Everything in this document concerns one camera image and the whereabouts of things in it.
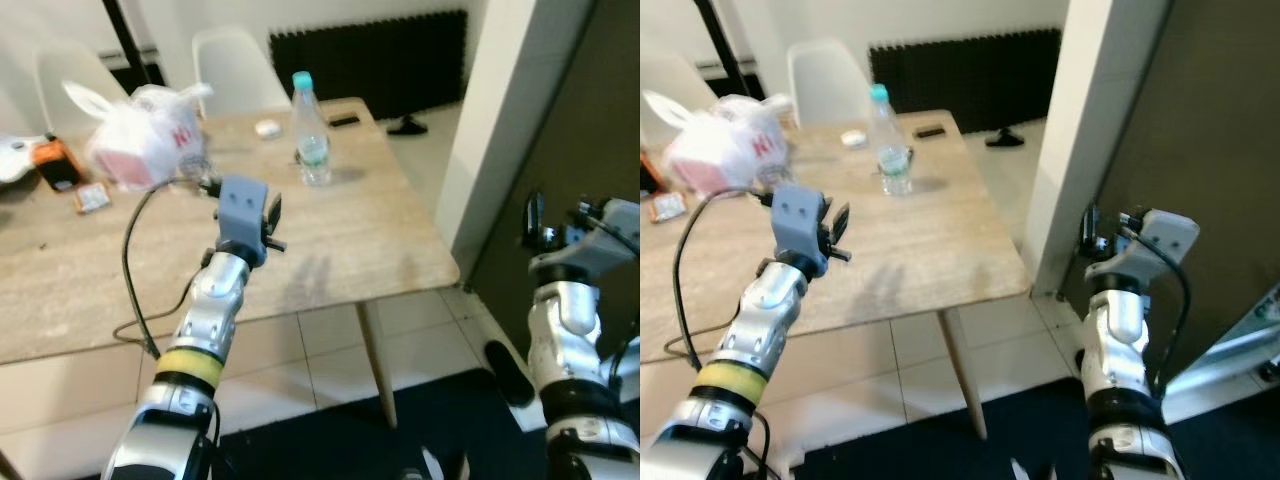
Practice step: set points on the small printed snack packet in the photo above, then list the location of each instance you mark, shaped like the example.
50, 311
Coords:
668, 207
91, 198

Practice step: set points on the black stand base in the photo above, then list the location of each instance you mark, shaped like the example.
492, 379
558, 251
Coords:
408, 126
1005, 138

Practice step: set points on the orange and black box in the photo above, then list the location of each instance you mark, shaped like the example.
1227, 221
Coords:
652, 175
58, 168

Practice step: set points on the small black phone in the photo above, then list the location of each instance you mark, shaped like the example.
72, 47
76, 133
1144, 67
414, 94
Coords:
929, 131
344, 120

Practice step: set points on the small white case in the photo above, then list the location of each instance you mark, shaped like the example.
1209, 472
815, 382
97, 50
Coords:
854, 139
267, 128

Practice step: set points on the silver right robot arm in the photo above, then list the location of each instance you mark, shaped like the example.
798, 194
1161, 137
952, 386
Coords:
570, 320
1120, 330

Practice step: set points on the black ribbed wall panel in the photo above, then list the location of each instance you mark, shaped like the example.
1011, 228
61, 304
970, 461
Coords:
380, 60
980, 75

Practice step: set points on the black tripod pole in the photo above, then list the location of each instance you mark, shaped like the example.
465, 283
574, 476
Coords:
122, 35
712, 30

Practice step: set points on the white plastic bag pink contents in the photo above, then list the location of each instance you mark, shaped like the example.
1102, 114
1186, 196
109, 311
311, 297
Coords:
720, 150
140, 145

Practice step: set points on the clear bottle with teal cap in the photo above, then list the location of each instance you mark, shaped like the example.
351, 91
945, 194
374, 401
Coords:
890, 150
312, 140

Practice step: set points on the white plastic chair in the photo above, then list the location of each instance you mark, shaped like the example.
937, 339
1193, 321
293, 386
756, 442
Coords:
670, 90
825, 80
70, 85
235, 70

